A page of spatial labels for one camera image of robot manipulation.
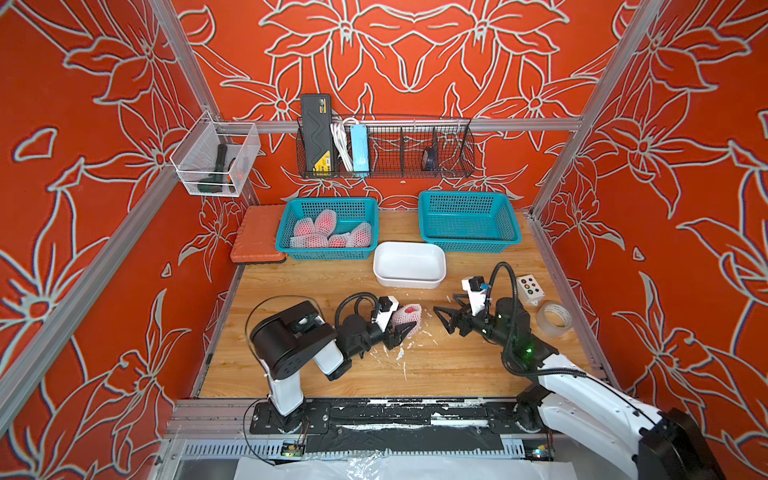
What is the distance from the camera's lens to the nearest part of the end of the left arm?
0.68 m

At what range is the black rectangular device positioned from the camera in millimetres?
869

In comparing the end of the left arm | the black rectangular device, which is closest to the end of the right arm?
the end of the left arm

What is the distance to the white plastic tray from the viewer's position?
0.97 m
